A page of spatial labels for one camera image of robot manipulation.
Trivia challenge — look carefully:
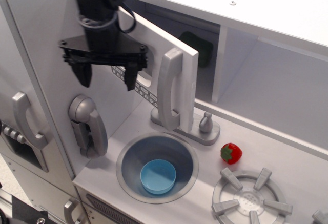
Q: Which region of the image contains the red toy strawberry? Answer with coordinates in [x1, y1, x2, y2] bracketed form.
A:
[220, 143, 243, 165]

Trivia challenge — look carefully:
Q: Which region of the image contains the green toy bell pepper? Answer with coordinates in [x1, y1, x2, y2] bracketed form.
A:
[178, 31, 214, 68]

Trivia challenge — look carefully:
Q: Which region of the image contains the silver toy stove burner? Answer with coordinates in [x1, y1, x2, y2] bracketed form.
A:
[212, 168, 293, 223]

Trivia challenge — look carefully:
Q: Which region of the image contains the grey ice dispenser panel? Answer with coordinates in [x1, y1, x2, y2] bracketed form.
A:
[1, 121, 49, 173]

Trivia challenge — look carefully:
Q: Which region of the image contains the white microwave door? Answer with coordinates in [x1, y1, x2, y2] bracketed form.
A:
[118, 8, 198, 132]

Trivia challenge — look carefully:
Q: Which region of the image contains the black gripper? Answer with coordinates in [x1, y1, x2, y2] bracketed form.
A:
[59, 24, 148, 91]

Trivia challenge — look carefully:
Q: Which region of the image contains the round grey sink basin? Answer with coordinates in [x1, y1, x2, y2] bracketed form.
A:
[116, 132, 199, 204]

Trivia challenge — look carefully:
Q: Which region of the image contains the silver oven door handle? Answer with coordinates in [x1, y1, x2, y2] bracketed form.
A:
[64, 200, 81, 224]

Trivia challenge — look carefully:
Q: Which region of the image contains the blue plastic bowl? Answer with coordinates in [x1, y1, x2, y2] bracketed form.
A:
[140, 159, 176, 195]

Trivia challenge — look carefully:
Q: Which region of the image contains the silver toy faucet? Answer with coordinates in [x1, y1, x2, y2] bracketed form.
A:
[150, 107, 221, 146]

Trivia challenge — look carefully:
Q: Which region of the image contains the silver fridge door handle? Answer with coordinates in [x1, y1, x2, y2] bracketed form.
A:
[12, 91, 48, 150]

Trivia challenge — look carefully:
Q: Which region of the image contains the white toy kitchen cabinet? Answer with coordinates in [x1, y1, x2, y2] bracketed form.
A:
[1, 0, 327, 223]

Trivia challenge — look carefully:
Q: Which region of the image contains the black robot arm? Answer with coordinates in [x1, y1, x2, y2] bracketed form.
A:
[59, 0, 148, 91]

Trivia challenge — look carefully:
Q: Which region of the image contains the silver toy telephone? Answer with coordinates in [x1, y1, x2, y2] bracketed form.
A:
[69, 94, 108, 159]

